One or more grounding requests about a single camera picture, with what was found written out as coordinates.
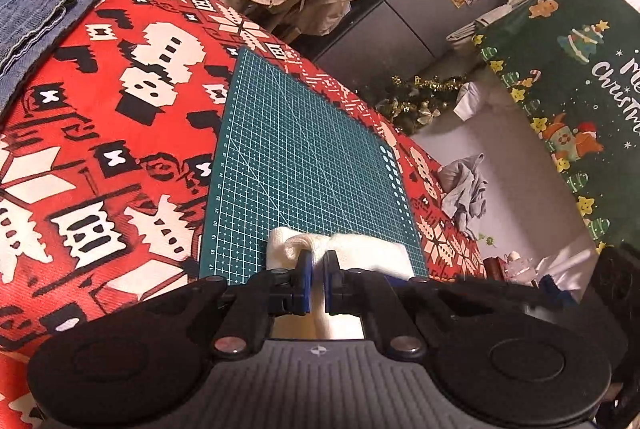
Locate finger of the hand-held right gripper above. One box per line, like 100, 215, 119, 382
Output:
452, 275, 581, 310

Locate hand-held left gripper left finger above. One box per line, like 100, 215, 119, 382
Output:
145, 250, 315, 357

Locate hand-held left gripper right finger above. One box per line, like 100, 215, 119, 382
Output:
323, 250, 481, 357

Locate white knit V-neck sweater vest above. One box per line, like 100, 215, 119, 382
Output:
266, 225, 416, 340

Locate crumpled grey garment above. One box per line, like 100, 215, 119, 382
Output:
437, 154, 488, 240

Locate green cutting mat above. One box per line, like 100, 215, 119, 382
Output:
198, 46, 430, 285

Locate crumpled white paper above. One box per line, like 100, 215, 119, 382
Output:
452, 81, 483, 120

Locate red patterned blanket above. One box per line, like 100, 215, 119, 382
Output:
0, 0, 488, 429

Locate folded blue jeans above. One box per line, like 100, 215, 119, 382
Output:
0, 0, 112, 114

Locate green Christmas wall hanging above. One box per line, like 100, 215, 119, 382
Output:
472, 0, 640, 255

